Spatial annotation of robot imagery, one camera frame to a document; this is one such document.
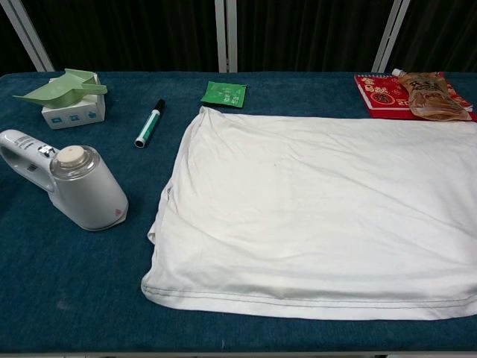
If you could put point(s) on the small white cardboard box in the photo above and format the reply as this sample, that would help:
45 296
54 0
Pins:
74 116

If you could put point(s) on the black and white marker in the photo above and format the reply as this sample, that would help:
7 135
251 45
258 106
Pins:
150 123

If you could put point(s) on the red spiral notebook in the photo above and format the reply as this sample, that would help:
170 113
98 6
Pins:
380 97

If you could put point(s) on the green sachet packet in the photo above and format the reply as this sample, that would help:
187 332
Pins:
223 93

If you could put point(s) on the white cloth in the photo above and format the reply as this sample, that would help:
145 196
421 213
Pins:
305 209

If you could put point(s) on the blue felt table cover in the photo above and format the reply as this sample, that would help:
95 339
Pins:
74 283

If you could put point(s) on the light green plastic dustpan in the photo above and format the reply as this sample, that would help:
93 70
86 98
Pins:
63 91

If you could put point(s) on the black pleated curtain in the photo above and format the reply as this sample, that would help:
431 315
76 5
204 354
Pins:
130 33

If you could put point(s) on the brown sauce spout pouch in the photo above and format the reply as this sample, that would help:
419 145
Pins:
428 97

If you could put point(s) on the white metal frame post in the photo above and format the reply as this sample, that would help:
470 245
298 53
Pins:
31 33
391 35
226 35

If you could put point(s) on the white handheld steamer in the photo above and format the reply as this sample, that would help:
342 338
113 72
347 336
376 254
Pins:
87 194

